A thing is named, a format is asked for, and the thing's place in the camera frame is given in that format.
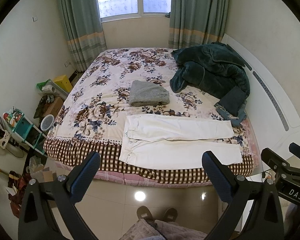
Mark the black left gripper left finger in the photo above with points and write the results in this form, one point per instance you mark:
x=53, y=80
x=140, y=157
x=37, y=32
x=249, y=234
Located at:
x=37, y=220

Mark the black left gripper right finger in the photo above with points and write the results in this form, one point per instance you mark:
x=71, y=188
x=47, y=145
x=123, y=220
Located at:
x=265, y=220

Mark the white pants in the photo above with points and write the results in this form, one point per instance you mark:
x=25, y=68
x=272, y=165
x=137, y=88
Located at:
x=158, y=142

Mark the white headboard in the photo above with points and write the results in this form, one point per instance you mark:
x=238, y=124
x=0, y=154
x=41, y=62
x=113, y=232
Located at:
x=273, y=117

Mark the pink plaid bed sheet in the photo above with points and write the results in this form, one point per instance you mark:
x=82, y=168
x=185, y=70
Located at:
x=70, y=152

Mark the teal folded pillowcase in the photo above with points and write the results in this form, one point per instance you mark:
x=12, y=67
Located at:
x=232, y=107

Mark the teal shelf rack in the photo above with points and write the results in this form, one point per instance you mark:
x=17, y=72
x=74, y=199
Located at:
x=25, y=130

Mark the white round bin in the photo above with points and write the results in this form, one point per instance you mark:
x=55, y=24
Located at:
x=47, y=122

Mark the left grey slipper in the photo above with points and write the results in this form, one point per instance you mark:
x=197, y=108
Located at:
x=144, y=213

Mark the grey slipper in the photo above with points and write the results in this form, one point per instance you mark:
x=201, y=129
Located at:
x=170, y=215
x=144, y=213

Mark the right grey slipper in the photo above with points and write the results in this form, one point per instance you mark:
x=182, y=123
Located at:
x=170, y=215

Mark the brown cardboard box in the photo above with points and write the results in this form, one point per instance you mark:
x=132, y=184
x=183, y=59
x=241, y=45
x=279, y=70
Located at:
x=55, y=107

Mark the yellow box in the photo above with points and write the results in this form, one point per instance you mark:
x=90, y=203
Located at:
x=63, y=82

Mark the dark green plush blanket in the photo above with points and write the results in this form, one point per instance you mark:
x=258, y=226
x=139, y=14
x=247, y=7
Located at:
x=214, y=68

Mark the grey folded sweater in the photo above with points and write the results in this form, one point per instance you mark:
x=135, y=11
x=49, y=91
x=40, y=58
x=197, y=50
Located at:
x=144, y=93

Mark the right green curtain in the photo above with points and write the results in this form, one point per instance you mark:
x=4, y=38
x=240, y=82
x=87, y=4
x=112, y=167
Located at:
x=197, y=22

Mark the green curtain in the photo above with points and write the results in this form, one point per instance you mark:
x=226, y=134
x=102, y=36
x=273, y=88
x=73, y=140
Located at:
x=197, y=22
x=83, y=30

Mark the left green curtain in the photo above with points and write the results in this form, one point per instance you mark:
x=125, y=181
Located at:
x=83, y=30

